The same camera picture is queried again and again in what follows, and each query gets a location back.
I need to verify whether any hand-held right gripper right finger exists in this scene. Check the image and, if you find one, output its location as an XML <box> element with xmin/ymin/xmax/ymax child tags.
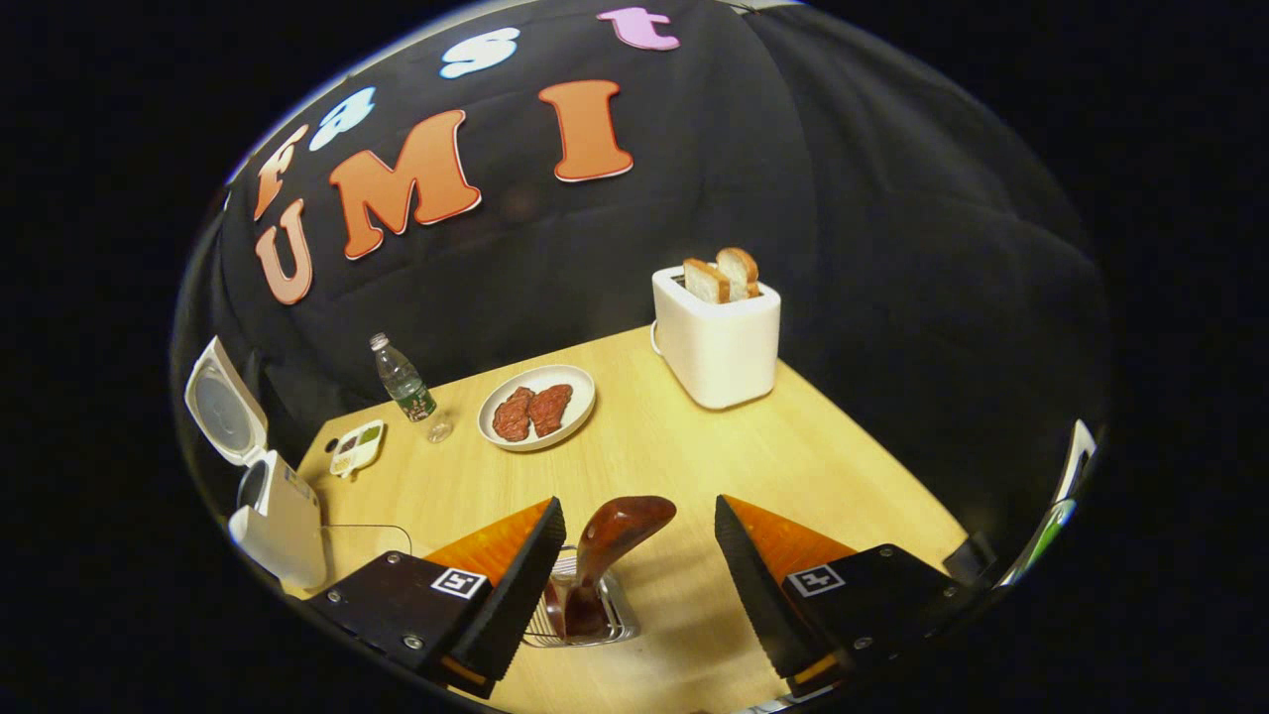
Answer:
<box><xmin>714</xmin><ymin>494</ymin><xmax>982</xmax><ymax>695</ymax></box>

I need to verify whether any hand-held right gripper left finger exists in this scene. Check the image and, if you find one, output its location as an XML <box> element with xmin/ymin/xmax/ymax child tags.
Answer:
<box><xmin>302</xmin><ymin>496</ymin><xmax>568</xmax><ymax>700</ymax></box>

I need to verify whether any brown wooden spoon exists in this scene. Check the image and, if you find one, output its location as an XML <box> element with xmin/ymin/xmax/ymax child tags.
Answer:
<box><xmin>543</xmin><ymin>495</ymin><xmax>679</xmax><ymax>642</ymax></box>

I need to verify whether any white rice cooker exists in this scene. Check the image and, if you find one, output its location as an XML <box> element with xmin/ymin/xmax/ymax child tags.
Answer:
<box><xmin>183</xmin><ymin>335</ymin><xmax>330</xmax><ymax>593</ymax></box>

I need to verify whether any white round plate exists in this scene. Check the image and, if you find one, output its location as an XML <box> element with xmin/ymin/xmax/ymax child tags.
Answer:
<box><xmin>477</xmin><ymin>364</ymin><xmax>597</xmax><ymax>453</ymax></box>

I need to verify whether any white divided dish of grains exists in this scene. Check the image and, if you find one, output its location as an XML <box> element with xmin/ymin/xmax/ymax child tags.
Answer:
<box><xmin>329</xmin><ymin>419</ymin><xmax>386</xmax><ymax>479</ymax></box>

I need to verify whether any clear plastic water bottle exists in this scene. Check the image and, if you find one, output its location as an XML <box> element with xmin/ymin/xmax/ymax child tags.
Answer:
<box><xmin>370</xmin><ymin>332</ymin><xmax>438</xmax><ymax>424</ymax></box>

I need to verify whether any white toaster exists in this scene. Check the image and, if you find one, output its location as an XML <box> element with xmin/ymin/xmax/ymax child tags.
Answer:
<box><xmin>651</xmin><ymin>263</ymin><xmax>782</xmax><ymax>411</ymax></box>

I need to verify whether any toast bread slice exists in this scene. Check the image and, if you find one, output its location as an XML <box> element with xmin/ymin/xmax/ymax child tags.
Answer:
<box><xmin>682</xmin><ymin>258</ymin><xmax>732</xmax><ymax>304</ymax></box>
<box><xmin>716</xmin><ymin>247</ymin><xmax>761</xmax><ymax>298</ymax></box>

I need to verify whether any black backdrop cloth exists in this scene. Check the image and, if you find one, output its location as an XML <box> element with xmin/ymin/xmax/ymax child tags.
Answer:
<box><xmin>173</xmin><ymin>0</ymin><xmax>1106</xmax><ymax>556</ymax></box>

